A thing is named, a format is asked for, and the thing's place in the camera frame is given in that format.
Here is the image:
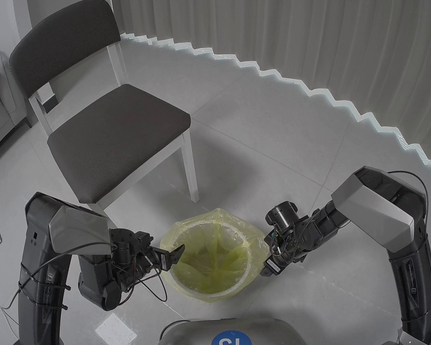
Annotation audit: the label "pale grey sofa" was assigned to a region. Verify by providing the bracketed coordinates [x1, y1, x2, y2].
[0, 47, 33, 150]

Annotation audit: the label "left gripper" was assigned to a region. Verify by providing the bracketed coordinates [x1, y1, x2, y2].
[137, 244, 186, 280]

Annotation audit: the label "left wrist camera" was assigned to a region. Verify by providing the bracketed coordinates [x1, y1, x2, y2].
[135, 231, 154, 249]

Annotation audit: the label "yellow plastic bag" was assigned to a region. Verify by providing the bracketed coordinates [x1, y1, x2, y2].
[160, 208, 270, 304]

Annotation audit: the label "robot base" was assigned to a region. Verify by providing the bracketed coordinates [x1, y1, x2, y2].
[160, 318, 308, 345]

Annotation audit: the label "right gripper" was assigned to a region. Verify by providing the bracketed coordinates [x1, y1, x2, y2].
[260, 247, 297, 278]

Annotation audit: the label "black cable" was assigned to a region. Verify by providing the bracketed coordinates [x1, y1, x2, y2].
[4, 242, 168, 309]
[386, 170, 429, 202]

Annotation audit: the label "white chair grey cushions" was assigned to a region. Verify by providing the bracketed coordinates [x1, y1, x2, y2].
[9, 0, 200, 219]

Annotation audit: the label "white curtain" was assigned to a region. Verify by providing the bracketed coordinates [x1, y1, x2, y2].
[108, 0, 431, 175]

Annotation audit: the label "white trash bin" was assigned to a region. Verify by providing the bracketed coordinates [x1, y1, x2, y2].
[170, 219, 255, 298]

